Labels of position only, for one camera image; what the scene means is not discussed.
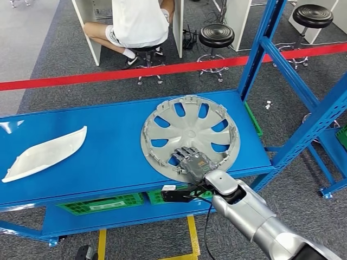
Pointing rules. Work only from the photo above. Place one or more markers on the black round stool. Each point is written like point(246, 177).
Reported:
point(217, 35)
point(147, 48)
point(313, 16)

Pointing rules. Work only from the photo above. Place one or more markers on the white floor scraps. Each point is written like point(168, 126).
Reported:
point(267, 104)

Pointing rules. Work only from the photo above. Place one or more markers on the red barrier tape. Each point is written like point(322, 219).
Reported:
point(81, 77)

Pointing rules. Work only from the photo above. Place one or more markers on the chrome chair base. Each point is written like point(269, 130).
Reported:
point(13, 3)

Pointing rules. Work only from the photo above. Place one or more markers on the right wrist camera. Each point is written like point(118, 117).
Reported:
point(173, 196)

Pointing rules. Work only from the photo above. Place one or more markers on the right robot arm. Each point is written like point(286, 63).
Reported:
point(243, 211)

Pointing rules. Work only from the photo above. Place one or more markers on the black router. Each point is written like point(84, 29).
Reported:
point(190, 38)

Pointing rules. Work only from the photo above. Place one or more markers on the seated person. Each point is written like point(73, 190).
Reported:
point(138, 21)

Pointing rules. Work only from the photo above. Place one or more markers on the grey plastic wheel cover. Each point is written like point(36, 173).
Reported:
point(190, 134)

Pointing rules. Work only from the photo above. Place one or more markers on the blue metal shelf rack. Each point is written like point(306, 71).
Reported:
point(108, 150)
point(330, 150)

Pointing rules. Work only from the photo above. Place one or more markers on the yellow floor tape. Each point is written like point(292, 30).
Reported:
point(193, 237)

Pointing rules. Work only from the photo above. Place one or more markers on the green folding crate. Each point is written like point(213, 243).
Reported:
point(154, 197)
point(342, 136)
point(253, 120)
point(75, 207)

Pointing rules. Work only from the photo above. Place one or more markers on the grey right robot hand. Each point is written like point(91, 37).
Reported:
point(196, 165)

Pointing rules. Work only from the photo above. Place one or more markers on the white curved trim part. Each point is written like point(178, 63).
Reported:
point(43, 154)

